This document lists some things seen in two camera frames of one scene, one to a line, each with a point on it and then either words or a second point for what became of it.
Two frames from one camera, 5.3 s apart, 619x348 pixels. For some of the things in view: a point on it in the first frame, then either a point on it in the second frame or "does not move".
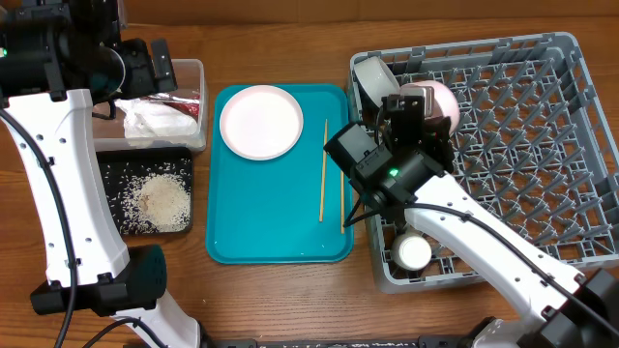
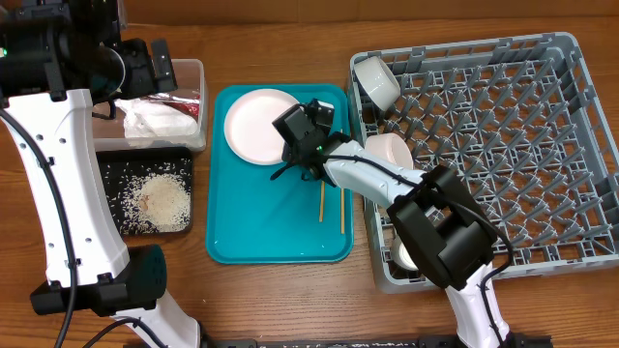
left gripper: [144, 81] does not move
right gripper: [436, 135] -> [287, 159]
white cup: [411, 251] does not move
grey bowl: [374, 80] does not move
